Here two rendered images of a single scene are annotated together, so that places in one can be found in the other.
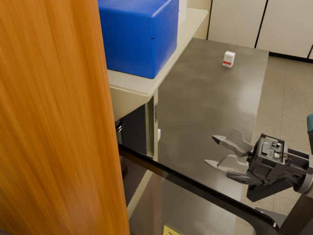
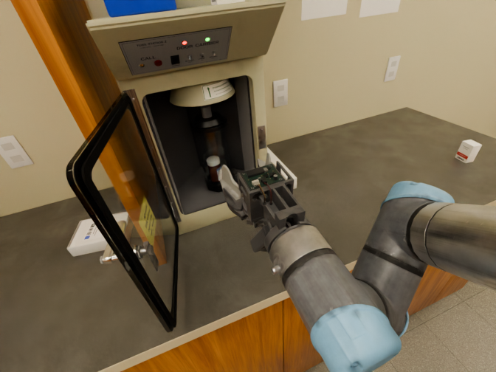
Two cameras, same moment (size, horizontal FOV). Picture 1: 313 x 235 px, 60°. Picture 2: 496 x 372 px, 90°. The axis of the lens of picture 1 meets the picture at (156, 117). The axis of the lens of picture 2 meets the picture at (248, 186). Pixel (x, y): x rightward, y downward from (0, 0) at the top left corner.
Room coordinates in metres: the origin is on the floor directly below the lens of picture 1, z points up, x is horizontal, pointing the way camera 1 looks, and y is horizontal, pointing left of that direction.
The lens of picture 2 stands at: (0.16, -0.45, 1.52)
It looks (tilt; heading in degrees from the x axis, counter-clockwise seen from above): 37 degrees down; 51
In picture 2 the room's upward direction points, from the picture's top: 7 degrees counter-clockwise
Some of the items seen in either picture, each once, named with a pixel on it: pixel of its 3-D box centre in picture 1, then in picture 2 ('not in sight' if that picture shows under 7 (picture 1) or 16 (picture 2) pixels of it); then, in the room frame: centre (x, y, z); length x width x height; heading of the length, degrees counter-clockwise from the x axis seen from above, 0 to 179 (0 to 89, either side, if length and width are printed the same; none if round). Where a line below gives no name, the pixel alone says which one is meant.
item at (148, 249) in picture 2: not in sight; (149, 257); (0.20, -0.13, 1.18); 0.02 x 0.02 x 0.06; 58
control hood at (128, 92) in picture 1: (155, 61); (195, 40); (0.45, 0.00, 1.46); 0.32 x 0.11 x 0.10; 158
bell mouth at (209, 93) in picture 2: not in sight; (200, 84); (0.53, 0.14, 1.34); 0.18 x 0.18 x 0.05
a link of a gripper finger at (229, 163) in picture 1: (227, 162); (228, 178); (0.37, -0.15, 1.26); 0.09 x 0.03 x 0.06; 86
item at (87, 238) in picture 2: not in sight; (102, 232); (0.16, 0.29, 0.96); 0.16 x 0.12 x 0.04; 148
